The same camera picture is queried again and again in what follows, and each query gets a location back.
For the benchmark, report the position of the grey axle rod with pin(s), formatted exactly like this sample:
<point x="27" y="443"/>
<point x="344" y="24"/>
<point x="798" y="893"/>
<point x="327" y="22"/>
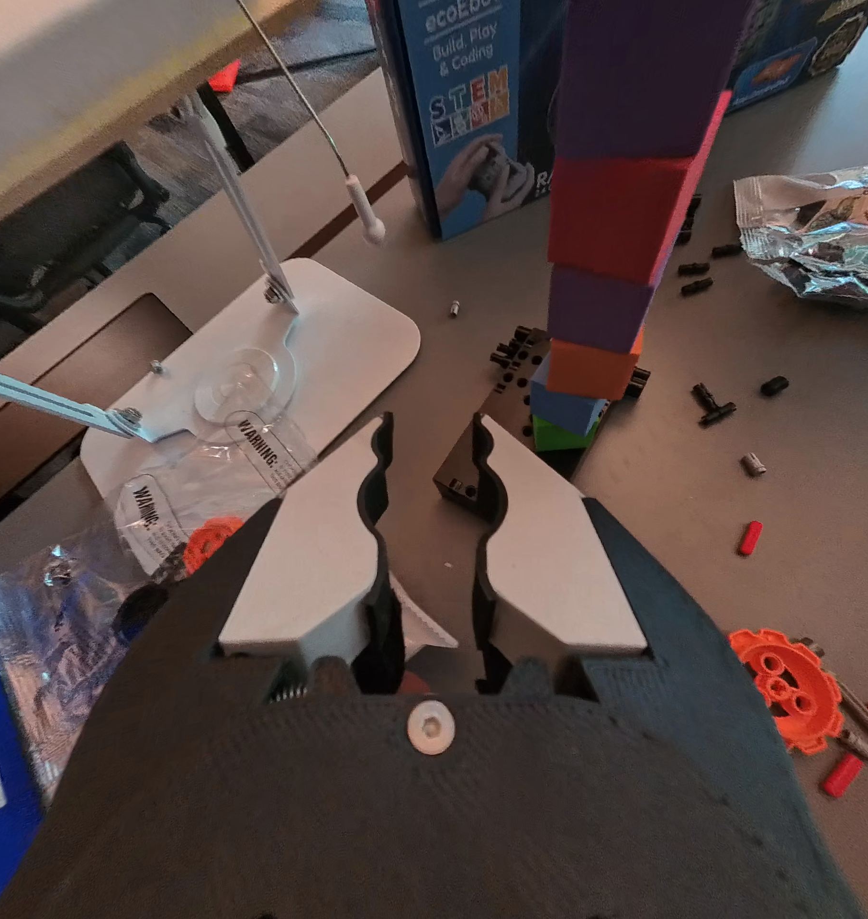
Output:
<point x="862" y="718"/>

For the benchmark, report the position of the green foam cube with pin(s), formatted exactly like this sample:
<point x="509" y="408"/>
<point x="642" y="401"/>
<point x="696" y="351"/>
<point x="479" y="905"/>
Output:
<point x="561" y="435"/>

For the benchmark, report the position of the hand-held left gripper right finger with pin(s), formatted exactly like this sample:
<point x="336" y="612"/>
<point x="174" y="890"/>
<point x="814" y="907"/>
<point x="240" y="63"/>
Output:
<point x="571" y="575"/>

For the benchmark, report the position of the black T connector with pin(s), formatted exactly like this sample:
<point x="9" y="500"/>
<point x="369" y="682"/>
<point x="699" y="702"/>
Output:
<point x="714" y="404"/>

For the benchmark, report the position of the blue plastic bin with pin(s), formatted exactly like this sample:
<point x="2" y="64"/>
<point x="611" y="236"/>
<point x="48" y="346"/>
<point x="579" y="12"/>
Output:
<point x="4" y="862"/>

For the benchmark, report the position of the light blue foam cube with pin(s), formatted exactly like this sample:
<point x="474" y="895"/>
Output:
<point x="571" y="405"/>

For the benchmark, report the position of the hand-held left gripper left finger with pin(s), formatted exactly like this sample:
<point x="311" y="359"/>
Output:
<point x="298" y="575"/>

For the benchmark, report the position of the orange plastic gear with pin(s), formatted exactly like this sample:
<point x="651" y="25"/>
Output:
<point x="779" y="687"/>

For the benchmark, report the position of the blue robot kit box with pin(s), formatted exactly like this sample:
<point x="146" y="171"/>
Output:
<point x="463" y="115"/>

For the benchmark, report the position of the orange foam cube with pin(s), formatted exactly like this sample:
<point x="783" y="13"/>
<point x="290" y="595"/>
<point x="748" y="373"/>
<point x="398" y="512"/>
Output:
<point x="592" y="369"/>

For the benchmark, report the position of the red short pin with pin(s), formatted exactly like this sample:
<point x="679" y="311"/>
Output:
<point x="750" y="537"/>
<point x="842" y="776"/>

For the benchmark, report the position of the clear empty plastic bag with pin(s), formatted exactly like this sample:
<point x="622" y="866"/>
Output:
<point x="248" y="460"/>

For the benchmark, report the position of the silver plastic parts bag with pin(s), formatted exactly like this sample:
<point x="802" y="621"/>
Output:
<point x="822" y="237"/>

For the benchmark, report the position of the black short pin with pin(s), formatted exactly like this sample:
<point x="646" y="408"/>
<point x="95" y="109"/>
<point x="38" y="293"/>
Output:
<point x="726" y="250"/>
<point x="694" y="269"/>
<point x="695" y="286"/>
<point x="774" y="385"/>

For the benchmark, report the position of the white book stand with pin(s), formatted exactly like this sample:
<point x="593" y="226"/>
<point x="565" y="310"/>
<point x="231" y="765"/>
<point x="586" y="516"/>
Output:
<point x="334" y="330"/>

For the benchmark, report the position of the red foam cube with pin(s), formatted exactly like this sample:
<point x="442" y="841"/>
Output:
<point x="621" y="216"/>

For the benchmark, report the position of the clear bag with orange gear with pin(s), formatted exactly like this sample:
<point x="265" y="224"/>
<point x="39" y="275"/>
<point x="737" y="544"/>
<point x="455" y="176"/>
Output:
<point x="75" y="646"/>

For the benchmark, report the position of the purple foam cube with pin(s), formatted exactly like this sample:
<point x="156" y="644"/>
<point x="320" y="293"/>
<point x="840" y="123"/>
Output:
<point x="650" y="72"/>
<point x="595" y="309"/>

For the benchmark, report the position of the grey desk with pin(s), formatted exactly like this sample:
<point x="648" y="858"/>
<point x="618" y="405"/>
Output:
<point x="693" y="488"/>

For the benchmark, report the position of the grey short pin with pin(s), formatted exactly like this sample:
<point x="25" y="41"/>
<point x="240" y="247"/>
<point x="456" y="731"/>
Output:
<point x="753" y="463"/>

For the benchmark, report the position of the black office chair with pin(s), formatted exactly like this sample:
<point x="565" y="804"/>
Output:
<point x="61" y="244"/>

